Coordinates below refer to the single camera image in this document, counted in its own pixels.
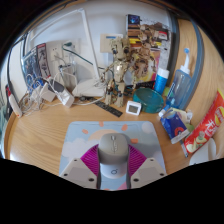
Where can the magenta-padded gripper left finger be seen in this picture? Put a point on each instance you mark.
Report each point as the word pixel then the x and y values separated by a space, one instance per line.
pixel 79 171

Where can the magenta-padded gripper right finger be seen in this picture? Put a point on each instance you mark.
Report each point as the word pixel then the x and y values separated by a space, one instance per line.
pixel 148 171

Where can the grey computer mouse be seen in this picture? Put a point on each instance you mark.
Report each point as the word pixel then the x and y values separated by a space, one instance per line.
pixel 113 153

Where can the pastel cloud print mouse pad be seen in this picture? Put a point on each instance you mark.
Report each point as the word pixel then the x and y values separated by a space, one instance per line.
pixel 80 136

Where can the blue tissue pack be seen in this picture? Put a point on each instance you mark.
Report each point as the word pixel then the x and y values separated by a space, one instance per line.
pixel 174 126

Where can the small white desk clock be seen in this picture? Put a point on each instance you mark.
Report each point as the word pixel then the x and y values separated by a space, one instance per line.
pixel 133 108

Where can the black ruler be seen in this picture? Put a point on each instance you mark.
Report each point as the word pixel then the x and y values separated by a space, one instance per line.
pixel 108 108

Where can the teal round container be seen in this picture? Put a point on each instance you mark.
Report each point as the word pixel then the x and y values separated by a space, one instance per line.
pixel 149 100

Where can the red chips can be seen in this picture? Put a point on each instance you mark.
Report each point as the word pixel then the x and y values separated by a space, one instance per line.
pixel 206 128

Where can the white power strip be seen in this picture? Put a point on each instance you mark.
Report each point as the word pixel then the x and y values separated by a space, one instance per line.
pixel 66 98

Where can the white desk lamp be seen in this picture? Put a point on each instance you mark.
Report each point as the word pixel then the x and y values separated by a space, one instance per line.
pixel 88 88

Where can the white charger block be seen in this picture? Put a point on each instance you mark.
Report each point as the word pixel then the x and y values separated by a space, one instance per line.
pixel 47 92

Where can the blue spray bottle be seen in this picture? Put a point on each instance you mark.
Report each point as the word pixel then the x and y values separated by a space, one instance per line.
pixel 180 86

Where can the brown tree figure toy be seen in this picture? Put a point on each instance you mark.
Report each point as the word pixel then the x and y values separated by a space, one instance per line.
pixel 119 70

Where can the colourful toy box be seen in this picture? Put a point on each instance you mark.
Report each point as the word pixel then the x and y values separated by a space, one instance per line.
pixel 156 40

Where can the white wall outlet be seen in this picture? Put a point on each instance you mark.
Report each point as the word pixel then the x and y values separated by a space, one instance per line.
pixel 56 53

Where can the grey metal shelf frame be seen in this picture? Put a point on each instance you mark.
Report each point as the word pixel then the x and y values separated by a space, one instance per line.
pixel 196 60

